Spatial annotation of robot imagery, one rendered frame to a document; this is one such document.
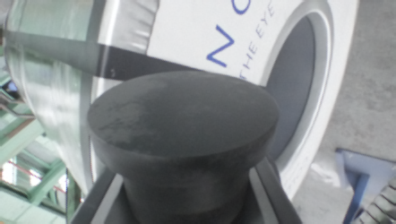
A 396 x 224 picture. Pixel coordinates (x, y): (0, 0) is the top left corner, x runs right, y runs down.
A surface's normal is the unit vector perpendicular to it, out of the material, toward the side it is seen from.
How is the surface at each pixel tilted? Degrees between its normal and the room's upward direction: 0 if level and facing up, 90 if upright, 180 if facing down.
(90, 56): 48
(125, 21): 89
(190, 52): 90
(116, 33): 90
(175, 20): 90
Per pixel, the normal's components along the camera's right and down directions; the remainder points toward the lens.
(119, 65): 0.68, 0.28
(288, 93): -0.69, 0.05
